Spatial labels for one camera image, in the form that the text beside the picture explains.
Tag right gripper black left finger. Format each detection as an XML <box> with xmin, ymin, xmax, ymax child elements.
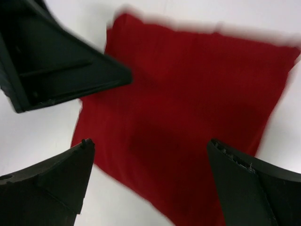
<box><xmin>0</xmin><ymin>139</ymin><xmax>95</xmax><ymax>226</ymax></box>

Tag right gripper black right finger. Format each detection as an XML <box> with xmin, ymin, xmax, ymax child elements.
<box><xmin>207</xmin><ymin>139</ymin><xmax>301</xmax><ymax>226</ymax></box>

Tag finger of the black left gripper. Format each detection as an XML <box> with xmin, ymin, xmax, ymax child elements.
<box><xmin>0</xmin><ymin>0</ymin><xmax>132</xmax><ymax>113</ymax></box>

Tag red t shirt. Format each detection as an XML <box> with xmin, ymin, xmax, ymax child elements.
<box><xmin>72</xmin><ymin>12</ymin><xmax>301</xmax><ymax>226</ymax></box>

